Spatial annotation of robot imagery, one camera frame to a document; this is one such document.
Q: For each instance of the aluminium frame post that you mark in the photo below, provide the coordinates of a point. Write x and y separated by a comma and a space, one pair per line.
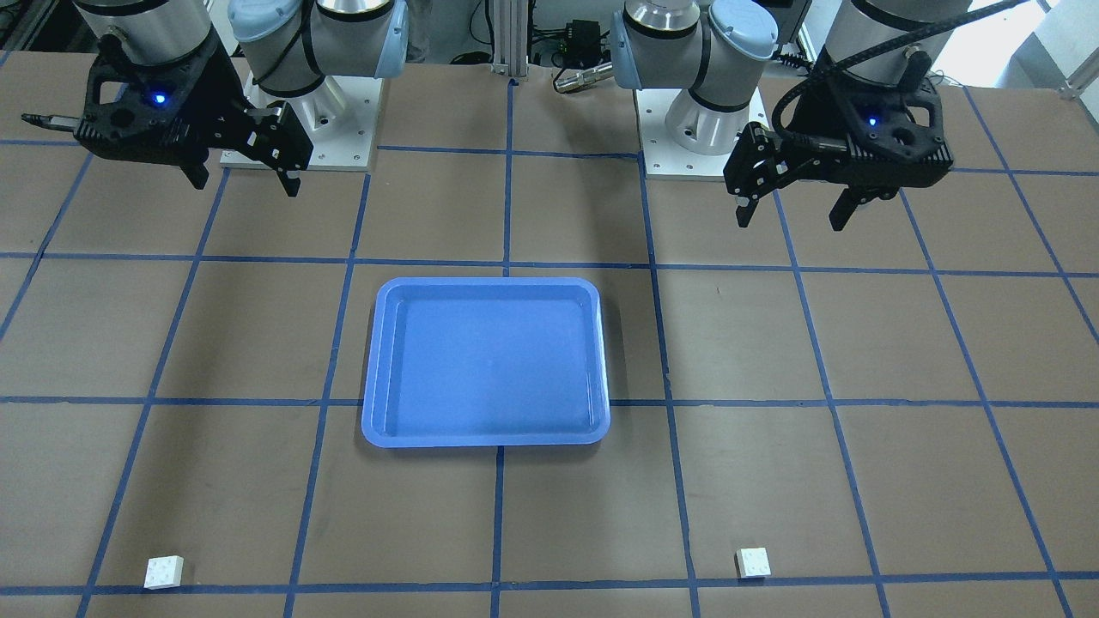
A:
510, 38

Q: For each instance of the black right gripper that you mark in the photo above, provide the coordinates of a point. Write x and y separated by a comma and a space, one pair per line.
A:
216, 96

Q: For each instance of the blue plastic tray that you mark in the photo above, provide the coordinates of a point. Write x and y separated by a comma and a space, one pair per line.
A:
486, 361

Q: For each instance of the white block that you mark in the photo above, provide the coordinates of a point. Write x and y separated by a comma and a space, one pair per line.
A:
752, 563
164, 572

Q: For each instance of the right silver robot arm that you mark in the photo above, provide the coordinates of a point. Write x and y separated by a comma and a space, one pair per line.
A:
289, 45

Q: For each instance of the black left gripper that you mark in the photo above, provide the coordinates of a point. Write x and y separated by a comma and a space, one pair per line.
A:
809, 129

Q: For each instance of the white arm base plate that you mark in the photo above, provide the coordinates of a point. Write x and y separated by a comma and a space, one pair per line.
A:
661, 146
341, 118

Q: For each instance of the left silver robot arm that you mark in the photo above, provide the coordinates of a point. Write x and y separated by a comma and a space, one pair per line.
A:
718, 53

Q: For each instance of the silver cylindrical connector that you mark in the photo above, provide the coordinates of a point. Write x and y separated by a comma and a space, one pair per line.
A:
583, 79

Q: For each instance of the black power adapter box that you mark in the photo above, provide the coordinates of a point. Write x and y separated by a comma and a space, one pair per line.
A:
581, 44

